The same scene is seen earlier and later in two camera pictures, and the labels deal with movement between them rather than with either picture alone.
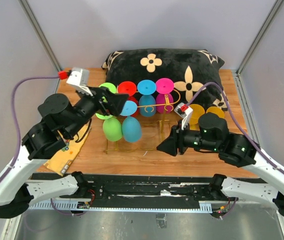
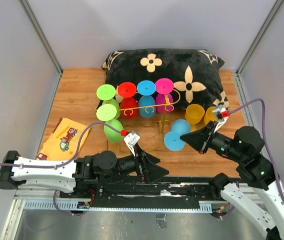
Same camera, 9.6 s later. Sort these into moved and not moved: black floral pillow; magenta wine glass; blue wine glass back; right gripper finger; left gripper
Moved: left gripper; right gripper finger
Not moved: black floral pillow; magenta wine glass; blue wine glass back
